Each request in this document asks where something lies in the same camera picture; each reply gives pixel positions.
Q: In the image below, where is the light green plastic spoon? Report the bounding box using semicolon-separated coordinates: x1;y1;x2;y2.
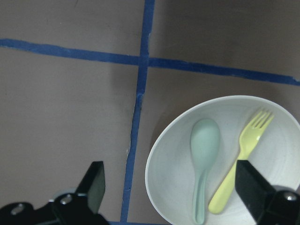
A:
190;119;220;225

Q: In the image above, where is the white round plate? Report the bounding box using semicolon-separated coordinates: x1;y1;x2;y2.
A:
145;96;300;225

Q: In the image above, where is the yellow plastic fork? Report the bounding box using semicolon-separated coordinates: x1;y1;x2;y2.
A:
208;110;274;214

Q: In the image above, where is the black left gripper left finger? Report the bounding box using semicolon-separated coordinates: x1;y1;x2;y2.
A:
76;161;105;214

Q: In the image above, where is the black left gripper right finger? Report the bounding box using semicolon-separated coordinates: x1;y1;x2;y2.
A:
235;160;276;223

